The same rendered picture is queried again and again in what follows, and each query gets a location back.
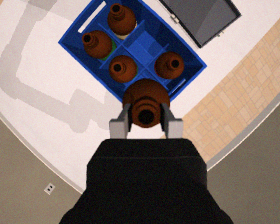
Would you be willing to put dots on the grey rectangular tray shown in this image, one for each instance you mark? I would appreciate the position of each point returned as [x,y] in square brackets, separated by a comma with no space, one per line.
[204,18]

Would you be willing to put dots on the blue divided crate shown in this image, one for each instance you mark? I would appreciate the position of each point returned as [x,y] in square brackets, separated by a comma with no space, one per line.
[146,41]

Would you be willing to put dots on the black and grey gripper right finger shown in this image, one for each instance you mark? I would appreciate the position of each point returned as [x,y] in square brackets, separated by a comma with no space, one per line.
[171,126]

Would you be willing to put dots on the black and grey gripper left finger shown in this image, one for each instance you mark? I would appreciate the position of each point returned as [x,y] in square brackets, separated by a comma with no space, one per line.
[120,127]

